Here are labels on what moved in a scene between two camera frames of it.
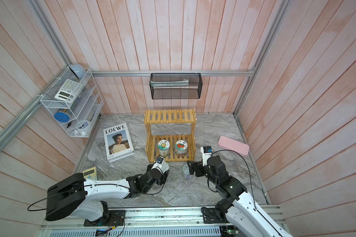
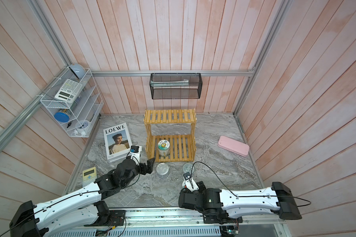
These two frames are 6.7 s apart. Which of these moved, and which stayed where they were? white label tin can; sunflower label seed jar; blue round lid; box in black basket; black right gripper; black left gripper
Moved: black right gripper; black left gripper
Stayed: white label tin can; sunflower label seed jar; blue round lid; box in black basket
